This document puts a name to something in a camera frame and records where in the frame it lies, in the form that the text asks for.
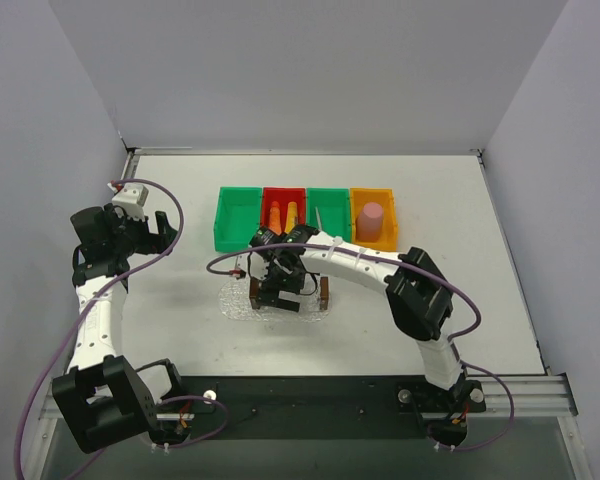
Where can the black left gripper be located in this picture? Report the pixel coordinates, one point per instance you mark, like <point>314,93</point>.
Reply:
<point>143,239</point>

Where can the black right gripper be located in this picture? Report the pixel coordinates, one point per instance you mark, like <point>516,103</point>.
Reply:
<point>284,293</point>

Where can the orange toothpaste tube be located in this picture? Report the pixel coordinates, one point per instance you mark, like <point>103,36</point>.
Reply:
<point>274,222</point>

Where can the pink plastic cup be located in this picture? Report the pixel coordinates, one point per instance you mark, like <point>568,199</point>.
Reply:
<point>369,222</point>

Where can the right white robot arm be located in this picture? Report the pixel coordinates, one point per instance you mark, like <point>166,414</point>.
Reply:
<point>419,297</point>

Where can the clear textured glass tray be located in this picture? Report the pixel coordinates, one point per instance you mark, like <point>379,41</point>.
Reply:
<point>242,300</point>

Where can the yellow toothpaste tube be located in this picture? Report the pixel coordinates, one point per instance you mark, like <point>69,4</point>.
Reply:
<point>292,216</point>

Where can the white toothbrush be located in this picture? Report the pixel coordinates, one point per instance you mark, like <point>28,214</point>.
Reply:
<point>318,218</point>

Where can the left green plastic bin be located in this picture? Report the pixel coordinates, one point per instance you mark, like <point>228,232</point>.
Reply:
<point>237,217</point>

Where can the green plastic bin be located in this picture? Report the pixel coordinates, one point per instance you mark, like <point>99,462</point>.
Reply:
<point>237,217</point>
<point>334,208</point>

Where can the red plastic bin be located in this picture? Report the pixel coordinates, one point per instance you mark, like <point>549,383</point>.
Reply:
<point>283,197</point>

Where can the right green plastic bin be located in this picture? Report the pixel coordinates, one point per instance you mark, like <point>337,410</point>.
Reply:
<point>334,208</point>

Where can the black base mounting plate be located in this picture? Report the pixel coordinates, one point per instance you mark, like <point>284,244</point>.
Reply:
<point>313,408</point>

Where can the orange plastic bin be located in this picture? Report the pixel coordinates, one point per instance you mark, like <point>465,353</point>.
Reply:
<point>389,237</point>

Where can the left brown tray handle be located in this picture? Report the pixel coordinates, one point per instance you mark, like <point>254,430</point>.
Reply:
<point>253,294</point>

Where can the brown tray handle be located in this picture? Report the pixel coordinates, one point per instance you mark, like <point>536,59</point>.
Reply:
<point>324,293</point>
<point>253,294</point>

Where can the right brown tray handle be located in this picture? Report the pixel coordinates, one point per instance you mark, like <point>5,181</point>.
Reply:
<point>324,293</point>

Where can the aluminium table edge rail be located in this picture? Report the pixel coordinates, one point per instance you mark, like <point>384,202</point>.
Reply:
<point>434,176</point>

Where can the front aluminium rail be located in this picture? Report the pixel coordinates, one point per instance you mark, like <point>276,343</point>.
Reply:
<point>522,396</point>

